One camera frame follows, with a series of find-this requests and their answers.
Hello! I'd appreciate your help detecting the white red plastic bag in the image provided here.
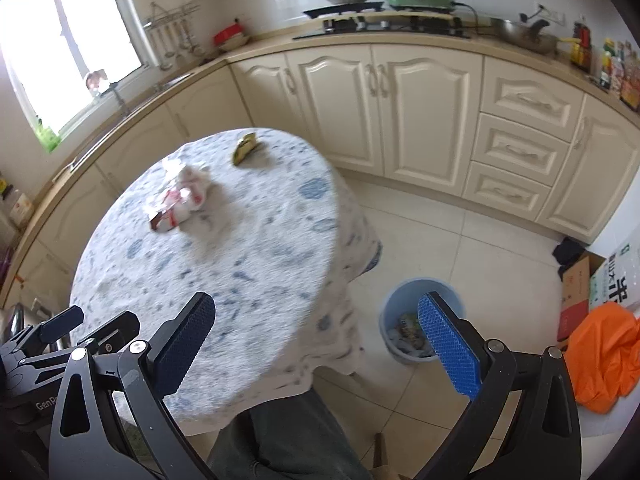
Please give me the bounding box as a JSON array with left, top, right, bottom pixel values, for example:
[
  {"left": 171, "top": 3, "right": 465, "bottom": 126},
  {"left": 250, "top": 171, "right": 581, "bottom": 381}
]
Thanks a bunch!
[{"left": 145, "top": 162, "right": 213, "bottom": 233}]

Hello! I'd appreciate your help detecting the blue plastic trash bucket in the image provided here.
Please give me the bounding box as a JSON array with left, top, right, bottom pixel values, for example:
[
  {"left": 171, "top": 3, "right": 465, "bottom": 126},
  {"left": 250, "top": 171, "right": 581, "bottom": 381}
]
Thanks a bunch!
[{"left": 378, "top": 278, "right": 465, "bottom": 364}]

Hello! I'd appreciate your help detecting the kitchen window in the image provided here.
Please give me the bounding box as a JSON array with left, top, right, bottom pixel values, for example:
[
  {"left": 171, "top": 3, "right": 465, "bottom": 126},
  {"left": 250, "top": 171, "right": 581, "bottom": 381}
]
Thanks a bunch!
[{"left": 1, "top": 0, "right": 146, "bottom": 153}]

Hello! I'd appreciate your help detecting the cream kitchen cabinet run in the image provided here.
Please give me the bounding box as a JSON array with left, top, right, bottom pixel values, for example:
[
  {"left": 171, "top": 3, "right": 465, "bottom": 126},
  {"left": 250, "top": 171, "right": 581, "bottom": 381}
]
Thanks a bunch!
[{"left": 1, "top": 36, "right": 639, "bottom": 306}]

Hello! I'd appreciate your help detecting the orange plastic bag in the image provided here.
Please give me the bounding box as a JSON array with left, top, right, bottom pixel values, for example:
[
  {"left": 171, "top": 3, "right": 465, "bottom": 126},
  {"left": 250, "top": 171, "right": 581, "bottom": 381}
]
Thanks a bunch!
[{"left": 564, "top": 302, "right": 639, "bottom": 415}]

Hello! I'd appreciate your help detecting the jar on counter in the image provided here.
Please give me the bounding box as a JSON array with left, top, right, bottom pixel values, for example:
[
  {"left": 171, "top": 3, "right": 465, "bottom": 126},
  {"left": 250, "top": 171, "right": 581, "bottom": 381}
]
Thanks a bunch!
[{"left": 6, "top": 188, "right": 34, "bottom": 229}]

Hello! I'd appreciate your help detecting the brown cardboard box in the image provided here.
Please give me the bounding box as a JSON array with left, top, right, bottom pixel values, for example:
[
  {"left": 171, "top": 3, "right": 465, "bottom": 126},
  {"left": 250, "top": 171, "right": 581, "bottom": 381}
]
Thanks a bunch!
[{"left": 556, "top": 252, "right": 605, "bottom": 349}]

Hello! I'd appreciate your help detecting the blue patterned white tablecloth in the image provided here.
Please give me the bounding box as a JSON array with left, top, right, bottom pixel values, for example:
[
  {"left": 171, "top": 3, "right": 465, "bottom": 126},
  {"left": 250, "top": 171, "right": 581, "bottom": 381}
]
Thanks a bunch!
[{"left": 70, "top": 129, "right": 382, "bottom": 434}]

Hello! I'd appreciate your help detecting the white rice bag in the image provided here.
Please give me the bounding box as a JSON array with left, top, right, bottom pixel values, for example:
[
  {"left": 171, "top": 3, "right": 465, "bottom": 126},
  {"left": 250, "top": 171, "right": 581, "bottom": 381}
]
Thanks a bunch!
[{"left": 589, "top": 240, "right": 639, "bottom": 312}]

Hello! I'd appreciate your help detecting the dark cloth on floor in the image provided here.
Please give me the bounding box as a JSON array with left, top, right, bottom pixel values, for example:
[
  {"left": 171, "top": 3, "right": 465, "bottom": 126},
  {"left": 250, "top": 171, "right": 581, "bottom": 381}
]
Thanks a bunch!
[{"left": 552, "top": 236, "right": 585, "bottom": 268}]

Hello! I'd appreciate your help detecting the dark trouser leg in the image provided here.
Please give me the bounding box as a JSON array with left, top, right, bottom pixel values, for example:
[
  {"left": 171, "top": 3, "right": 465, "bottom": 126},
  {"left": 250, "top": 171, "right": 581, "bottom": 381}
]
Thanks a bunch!
[{"left": 206, "top": 389, "right": 371, "bottom": 479}]

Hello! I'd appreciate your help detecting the small gold snack packet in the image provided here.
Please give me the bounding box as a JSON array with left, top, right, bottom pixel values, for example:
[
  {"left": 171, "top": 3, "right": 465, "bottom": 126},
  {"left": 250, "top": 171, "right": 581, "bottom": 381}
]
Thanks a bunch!
[{"left": 231, "top": 132, "right": 265, "bottom": 167}]

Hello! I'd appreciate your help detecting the sink faucet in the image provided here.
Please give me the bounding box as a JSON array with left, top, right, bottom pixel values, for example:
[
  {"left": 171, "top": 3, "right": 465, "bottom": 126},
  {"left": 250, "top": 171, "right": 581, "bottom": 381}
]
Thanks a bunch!
[{"left": 84, "top": 70, "right": 131, "bottom": 117}]

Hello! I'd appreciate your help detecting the hanging utensil rack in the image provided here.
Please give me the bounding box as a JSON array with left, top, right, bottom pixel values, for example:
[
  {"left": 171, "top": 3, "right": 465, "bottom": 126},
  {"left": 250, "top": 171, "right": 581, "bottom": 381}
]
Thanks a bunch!
[{"left": 143, "top": 1, "right": 205, "bottom": 72}]

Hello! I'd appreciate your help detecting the red pot with bowl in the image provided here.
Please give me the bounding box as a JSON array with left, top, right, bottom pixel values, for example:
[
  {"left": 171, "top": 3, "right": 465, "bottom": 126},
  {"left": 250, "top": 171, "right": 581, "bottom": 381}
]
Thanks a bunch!
[{"left": 213, "top": 18, "right": 250, "bottom": 52}]

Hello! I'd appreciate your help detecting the condiment bottles group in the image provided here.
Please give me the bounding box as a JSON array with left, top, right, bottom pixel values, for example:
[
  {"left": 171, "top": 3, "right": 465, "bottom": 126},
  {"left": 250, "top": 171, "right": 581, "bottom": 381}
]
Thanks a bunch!
[{"left": 570, "top": 22, "right": 639, "bottom": 112}]

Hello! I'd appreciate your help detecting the black gas stove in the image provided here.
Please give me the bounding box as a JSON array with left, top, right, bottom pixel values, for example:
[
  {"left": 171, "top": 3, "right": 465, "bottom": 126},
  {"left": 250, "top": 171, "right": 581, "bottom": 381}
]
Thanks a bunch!
[{"left": 294, "top": 2, "right": 470, "bottom": 40}]

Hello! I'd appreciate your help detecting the steel wok with handle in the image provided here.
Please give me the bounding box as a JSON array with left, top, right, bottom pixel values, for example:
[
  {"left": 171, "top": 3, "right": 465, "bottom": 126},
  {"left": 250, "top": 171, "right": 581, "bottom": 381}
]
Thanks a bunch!
[{"left": 490, "top": 18, "right": 580, "bottom": 55}]

